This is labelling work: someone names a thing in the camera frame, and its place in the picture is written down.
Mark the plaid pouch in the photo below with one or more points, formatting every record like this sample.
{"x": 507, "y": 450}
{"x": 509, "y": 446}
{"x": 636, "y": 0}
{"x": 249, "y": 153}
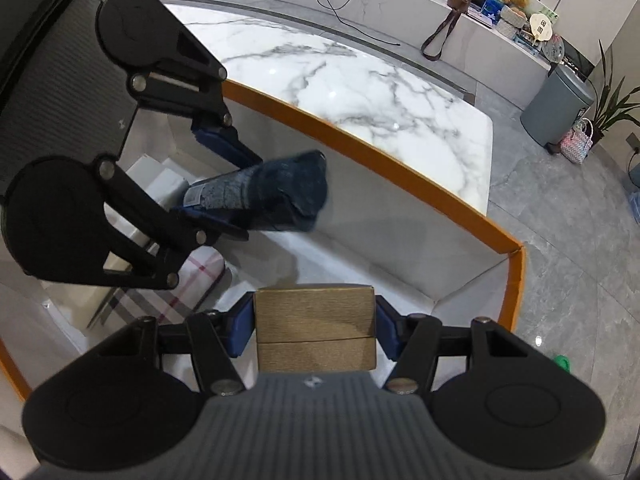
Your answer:
{"x": 195, "y": 280}

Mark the woven storage basket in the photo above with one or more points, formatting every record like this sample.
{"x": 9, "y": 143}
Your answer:
{"x": 515, "y": 22}

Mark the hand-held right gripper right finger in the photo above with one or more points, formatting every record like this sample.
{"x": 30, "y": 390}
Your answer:
{"x": 387, "y": 332}

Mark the orange-rimmed white storage box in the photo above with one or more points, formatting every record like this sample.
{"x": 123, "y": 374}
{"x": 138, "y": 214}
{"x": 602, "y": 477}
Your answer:
{"x": 400, "y": 210}

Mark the blue tissue box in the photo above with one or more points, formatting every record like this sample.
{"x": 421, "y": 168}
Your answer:
{"x": 492, "y": 7}

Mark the pink woven basket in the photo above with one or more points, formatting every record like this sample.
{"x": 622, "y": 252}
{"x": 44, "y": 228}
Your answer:
{"x": 577, "y": 142}

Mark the white cardboard box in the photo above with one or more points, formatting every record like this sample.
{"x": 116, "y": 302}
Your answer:
{"x": 142, "y": 172}

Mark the round white hand fan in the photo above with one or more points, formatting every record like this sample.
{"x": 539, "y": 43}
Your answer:
{"x": 542, "y": 26}

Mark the dark blue socks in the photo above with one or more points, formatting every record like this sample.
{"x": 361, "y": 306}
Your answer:
{"x": 280, "y": 195}

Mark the green potted plant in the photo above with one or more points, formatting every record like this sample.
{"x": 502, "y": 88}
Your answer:
{"x": 617, "y": 95}

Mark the marble television console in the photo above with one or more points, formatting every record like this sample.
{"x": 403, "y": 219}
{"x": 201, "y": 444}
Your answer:
{"x": 500, "y": 65}

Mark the grey pedal trash bin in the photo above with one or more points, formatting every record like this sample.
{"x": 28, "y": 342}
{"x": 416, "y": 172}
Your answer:
{"x": 557, "y": 105}

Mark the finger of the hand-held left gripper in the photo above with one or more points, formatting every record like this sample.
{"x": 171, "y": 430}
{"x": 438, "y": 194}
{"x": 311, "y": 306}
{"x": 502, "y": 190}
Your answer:
{"x": 210, "y": 220}
{"x": 225, "y": 142}

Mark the green plastic item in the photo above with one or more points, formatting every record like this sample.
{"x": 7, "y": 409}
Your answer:
{"x": 562, "y": 363}

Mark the white wrapped packet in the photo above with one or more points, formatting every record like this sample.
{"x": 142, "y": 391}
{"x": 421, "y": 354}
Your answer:
{"x": 170, "y": 185}

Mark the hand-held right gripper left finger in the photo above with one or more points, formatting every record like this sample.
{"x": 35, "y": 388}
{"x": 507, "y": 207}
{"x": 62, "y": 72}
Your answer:
{"x": 242, "y": 330}

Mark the brown wooden box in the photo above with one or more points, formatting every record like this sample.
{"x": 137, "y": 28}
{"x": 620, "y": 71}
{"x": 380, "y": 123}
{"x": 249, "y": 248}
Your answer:
{"x": 315, "y": 330}

